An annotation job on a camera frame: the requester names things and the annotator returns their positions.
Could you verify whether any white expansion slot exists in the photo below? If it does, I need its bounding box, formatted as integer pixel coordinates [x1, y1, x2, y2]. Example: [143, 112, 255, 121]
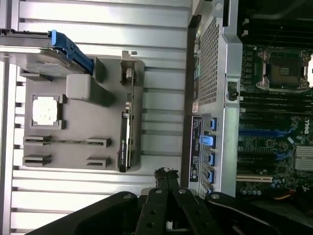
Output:
[236, 174, 273, 183]

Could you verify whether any light blue slot latch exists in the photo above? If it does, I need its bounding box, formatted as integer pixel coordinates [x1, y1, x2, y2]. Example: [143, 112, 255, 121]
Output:
[200, 134, 216, 149]

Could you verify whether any green motherboard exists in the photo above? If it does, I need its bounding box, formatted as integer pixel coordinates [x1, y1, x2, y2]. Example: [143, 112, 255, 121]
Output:
[236, 44, 313, 196]

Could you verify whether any blue expansion slot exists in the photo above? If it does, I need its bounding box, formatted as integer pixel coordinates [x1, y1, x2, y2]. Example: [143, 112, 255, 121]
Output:
[238, 130, 282, 138]

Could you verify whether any green RAM stick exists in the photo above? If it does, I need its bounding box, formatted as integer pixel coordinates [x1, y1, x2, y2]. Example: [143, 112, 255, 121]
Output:
[24, 138, 106, 144]

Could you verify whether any grey plastic parts rack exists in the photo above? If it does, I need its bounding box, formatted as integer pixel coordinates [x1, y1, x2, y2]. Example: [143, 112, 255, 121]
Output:
[21, 56, 145, 172]

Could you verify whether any silver heatsink on motherboard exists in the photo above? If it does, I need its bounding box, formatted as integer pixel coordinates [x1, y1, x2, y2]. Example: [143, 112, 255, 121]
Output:
[294, 145, 313, 171]

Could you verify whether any open grey PC case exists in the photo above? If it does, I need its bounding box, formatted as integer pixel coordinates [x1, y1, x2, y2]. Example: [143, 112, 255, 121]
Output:
[182, 0, 313, 204]

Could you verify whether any silver CPU chip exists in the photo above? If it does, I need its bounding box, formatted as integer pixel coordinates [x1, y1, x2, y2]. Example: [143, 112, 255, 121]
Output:
[32, 96, 59, 122]

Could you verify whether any metal CPU socket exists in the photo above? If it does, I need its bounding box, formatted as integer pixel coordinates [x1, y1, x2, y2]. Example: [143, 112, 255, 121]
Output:
[256, 47, 313, 93]

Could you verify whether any hard disk in blue caddy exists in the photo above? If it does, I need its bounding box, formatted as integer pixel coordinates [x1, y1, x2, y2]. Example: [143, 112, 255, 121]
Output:
[0, 29, 95, 76]

